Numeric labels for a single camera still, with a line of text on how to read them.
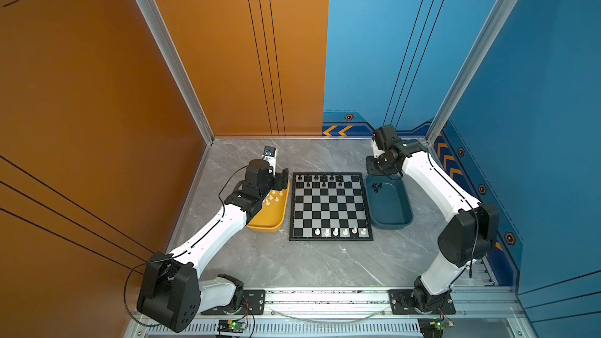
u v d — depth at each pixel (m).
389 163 0.61
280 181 0.74
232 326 0.71
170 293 0.41
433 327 0.70
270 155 0.71
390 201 0.95
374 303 0.74
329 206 0.94
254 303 0.74
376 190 0.99
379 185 1.00
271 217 0.94
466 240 0.45
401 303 0.72
